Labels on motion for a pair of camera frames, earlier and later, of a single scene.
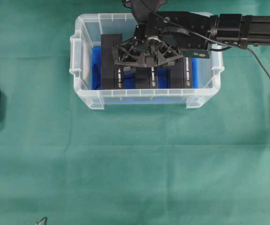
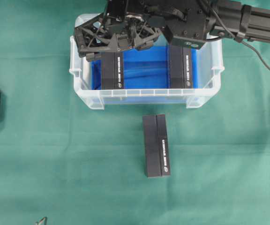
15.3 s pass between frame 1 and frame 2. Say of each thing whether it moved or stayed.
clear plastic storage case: stayed
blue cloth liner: stayed
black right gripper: moved
